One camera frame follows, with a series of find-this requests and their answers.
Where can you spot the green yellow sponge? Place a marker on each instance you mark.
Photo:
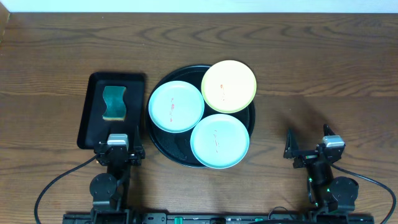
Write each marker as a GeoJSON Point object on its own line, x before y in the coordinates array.
{"type": "Point", "coordinates": [115, 106]}

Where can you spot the round black tray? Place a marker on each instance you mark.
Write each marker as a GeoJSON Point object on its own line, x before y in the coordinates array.
{"type": "Point", "coordinates": [176, 146]}

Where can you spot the light green plate front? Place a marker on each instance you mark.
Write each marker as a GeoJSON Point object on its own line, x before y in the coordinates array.
{"type": "Point", "coordinates": [219, 141]}

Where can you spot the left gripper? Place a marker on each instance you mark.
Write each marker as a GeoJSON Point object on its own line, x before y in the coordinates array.
{"type": "Point", "coordinates": [142, 154]}

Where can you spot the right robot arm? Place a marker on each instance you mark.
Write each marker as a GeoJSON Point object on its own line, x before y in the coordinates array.
{"type": "Point", "coordinates": [333, 197]}

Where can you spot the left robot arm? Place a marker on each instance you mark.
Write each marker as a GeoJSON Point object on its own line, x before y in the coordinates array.
{"type": "Point", "coordinates": [110, 189]}

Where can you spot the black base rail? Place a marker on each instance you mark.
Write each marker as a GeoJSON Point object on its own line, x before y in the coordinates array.
{"type": "Point", "coordinates": [162, 218]}

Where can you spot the yellow plate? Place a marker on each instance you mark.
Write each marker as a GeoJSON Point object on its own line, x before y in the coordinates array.
{"type": "Point", "coordinates": [228, 86]}

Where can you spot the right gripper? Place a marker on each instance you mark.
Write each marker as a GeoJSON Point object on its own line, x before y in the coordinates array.
{"type": "Point", "coordinates": [292, 150]}

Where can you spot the rectangular black tray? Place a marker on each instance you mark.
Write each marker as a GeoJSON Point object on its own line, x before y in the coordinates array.
{"type": "Point", "coordinates": [93, 128]}

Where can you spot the light green plate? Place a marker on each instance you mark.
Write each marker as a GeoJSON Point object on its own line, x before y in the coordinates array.
{"type": "Point", "coordinates": [219, 141]}
{"type": "Point", "coordinates": [176, 106]}

